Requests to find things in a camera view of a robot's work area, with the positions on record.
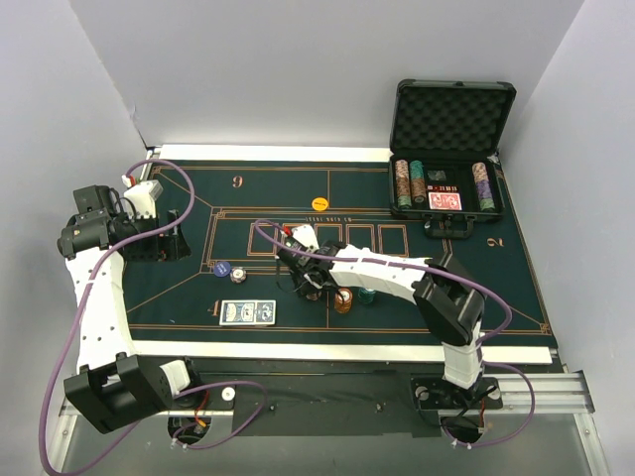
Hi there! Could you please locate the red five chip stack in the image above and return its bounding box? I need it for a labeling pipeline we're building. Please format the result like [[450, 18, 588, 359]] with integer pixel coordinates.
[[333, 288, 353, 314]]

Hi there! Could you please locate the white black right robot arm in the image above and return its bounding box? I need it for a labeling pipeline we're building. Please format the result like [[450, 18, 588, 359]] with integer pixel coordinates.
[[277, 237, 485, 406]]

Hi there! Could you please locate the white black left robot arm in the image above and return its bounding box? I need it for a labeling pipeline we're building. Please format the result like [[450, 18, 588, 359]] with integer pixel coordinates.
[[58, 180, 204, 433]]

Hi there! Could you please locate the purple small blind button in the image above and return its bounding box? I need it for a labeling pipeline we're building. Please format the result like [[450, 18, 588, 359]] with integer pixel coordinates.
[[212, 261, 232, 278]]

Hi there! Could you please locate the green chip stack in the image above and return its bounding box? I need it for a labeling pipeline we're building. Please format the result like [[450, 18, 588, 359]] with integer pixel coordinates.
[[358, 288, 376, 305]]

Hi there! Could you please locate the dark green poker mat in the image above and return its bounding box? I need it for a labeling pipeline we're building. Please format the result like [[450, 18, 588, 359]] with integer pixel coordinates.
[[124, 161, 557, 347]]

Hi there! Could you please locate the yellow round dealer button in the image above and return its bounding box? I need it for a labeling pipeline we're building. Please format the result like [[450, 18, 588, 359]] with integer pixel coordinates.
[[312, 196, 329, 212]]

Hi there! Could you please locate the blue playing card box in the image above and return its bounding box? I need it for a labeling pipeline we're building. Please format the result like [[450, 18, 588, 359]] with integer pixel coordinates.
[[219, 299, 277, 326]]

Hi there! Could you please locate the green brown chip row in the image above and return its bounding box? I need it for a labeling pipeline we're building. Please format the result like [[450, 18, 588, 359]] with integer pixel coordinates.
[[410, 161, 427, 203]]

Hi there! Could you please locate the brown chip row in case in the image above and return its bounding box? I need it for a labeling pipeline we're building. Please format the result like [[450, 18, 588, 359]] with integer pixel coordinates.
[[395, 160, 412, 208]]

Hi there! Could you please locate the red card deck in case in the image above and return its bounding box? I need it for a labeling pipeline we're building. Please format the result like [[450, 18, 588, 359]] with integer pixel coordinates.
[[429, 191, 462, 211]]

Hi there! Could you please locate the black poker chip case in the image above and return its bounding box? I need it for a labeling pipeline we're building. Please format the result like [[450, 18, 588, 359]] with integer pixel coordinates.
[[388, 79, 517, 240]]

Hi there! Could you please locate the purple brown chip row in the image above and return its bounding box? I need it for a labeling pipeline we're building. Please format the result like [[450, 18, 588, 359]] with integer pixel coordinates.
[[472, 163, 495, 212]]

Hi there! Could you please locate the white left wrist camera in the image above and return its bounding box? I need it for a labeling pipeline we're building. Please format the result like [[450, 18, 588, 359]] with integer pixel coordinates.
[[122, 179, 163, 219]]

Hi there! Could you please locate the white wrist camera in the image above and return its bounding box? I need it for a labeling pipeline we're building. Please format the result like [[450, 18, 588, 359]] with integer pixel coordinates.
[[291, 224, 319, 252], [122, 179, 163, 219]]

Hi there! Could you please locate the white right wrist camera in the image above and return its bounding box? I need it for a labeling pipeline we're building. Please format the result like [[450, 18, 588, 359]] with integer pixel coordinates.
[[291, 224, 319, 252]]

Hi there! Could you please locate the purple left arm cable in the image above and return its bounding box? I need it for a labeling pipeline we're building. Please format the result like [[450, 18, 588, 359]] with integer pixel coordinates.
[[38, 159, 272, 472]]

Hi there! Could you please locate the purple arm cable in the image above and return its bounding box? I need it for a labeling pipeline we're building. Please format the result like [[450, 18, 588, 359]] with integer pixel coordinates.
[[38, 159, 272, 472], [253, 218, 537, 450]]

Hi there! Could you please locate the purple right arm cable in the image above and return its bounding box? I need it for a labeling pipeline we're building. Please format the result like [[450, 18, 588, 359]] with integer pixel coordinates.
[[253, 218, 537, 450]]

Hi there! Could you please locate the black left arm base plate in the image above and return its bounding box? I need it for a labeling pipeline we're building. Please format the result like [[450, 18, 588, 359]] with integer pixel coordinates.
[[171, 374, 236, 411]]

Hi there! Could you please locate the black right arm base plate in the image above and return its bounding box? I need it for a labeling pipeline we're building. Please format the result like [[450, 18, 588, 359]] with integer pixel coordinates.
[[410, 376, 503, 411]]

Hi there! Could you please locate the aluminium mounting rail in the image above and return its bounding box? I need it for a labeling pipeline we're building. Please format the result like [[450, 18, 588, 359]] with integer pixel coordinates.
[[64, 369, 594, 433]]

